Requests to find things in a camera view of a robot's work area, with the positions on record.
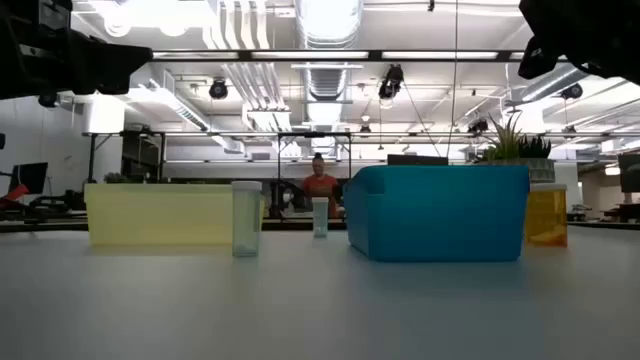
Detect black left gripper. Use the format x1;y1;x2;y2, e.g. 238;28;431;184
0;0;154;101

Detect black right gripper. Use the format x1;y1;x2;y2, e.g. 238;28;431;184
517;0;640;86

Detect orange pill bottle white cap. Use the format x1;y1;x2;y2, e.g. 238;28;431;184
523;182;569;248

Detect tall clear bottle green pills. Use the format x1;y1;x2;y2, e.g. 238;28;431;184
230;180;263;259

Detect small clear bottle green pills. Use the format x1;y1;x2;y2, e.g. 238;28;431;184
311;196;330;239

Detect black monitor behind bin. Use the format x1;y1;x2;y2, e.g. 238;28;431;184
387;153;450;167

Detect yellow translucent plastic bin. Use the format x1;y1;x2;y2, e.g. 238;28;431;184
83;182;266;247

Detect blue plastic bin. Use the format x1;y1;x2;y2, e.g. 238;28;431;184
343;164;531;263

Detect potted succulent patterned white pot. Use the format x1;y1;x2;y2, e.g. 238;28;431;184
472;110;557;184

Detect dark background shelf unit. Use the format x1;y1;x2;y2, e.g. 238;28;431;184
82;130;166;184

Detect black overhead light bar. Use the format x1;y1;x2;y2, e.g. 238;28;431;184
149;48;526;63

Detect black tilted background monitor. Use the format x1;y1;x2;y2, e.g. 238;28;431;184
8;161;50;196

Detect dark monitor at room edge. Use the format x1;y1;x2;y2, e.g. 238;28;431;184
618;153;640;194

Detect red angled object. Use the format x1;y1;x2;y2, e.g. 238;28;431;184
0;183;30;210

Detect person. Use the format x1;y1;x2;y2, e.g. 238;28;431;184
301;152;341;220

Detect grey table mat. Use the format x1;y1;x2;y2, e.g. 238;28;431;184
0;224;640;360

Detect black hanging overhead camera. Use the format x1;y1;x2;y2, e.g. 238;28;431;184
377;63;405;101

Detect silver ceiling air duct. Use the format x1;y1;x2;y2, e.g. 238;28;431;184
292;0;365;156

